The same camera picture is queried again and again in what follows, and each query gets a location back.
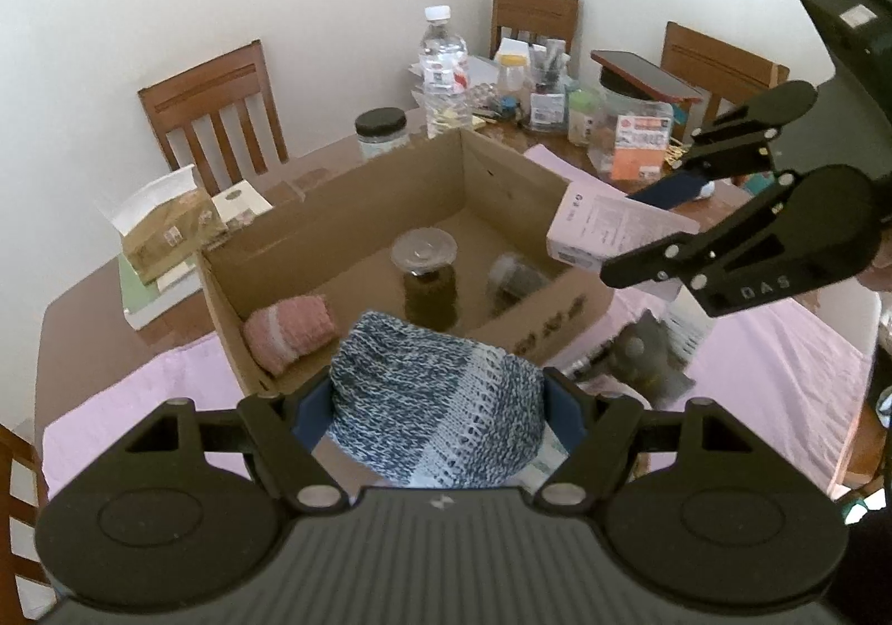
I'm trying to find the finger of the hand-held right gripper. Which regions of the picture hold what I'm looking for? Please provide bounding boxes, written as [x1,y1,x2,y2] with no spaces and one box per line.
[626,80,818,209]
[600,171,800,293]

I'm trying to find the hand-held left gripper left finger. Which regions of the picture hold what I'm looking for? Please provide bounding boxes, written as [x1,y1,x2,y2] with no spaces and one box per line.
[125,381,350,516]

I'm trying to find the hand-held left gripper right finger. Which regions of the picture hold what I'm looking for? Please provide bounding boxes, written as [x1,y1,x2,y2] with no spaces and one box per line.
[533,369,750,516]

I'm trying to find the pink carton box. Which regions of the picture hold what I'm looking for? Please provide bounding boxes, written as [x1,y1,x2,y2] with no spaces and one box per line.
[545,181,701,270]

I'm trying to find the pink knitted sock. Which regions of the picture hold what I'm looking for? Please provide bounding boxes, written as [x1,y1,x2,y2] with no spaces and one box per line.
[243,294,337,376]

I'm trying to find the clear jar of grey screws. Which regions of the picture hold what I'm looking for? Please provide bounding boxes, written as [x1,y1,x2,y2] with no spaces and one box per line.
[486,252,553,319]

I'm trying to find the blue grey knitted sock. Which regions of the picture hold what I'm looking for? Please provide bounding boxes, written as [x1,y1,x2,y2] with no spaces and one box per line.
[327,310,546,488]

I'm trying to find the clear jar with dark contents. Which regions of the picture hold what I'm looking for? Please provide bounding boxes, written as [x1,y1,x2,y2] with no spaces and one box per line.
[390,226,461,328]

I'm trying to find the brown cardboard box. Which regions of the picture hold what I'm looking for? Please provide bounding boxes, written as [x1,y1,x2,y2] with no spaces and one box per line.
[197,127,618,396]

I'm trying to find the brown wooden desktop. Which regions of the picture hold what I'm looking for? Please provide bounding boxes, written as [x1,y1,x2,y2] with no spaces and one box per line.
[31,102,886,493]

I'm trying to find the orange packet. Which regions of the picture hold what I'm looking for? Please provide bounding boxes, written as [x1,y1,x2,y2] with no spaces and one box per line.
[612,113,673,181]

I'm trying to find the clear plastic tub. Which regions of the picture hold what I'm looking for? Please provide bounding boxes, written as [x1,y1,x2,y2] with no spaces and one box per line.
[599,74,673,131]

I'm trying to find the green lidded bottle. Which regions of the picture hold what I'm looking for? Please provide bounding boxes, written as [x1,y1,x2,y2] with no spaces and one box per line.
[568,87,604,147]

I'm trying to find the dark red smartphone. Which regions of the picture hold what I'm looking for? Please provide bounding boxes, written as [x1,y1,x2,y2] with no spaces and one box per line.
[591,49,704,103]

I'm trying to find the wooden chair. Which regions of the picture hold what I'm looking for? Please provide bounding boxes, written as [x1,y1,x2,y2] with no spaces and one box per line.
[0,423,50,598]
[661,21,791,131]
[137,40,290,194]
[489,0,581,61]

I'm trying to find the small white label bottle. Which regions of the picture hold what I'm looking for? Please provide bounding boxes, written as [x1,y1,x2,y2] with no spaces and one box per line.
[530,83,567,133]

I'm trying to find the pink tablecloth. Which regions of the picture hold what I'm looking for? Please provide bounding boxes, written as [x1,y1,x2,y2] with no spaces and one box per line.
[42,140,872,501]

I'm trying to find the bottle with yellow lid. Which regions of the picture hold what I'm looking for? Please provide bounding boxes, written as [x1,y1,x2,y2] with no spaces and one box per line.
[496,54,529,110]

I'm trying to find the green book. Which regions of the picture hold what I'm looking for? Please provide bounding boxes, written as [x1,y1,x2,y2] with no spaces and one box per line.
[118,252,210,330]

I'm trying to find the cream booklet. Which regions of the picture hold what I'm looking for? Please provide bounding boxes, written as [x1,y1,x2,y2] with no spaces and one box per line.
[209,179,274,230]

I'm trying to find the brown tissue box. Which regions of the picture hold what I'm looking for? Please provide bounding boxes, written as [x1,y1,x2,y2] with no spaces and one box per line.
[94,163,227,284]

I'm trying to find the clear plastic water bottle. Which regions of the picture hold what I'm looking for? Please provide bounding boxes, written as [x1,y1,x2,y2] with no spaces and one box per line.
[416,4,469,138]

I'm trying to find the glass jar with black lid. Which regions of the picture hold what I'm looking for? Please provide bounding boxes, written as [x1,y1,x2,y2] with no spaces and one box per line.
[354,108,409,162]

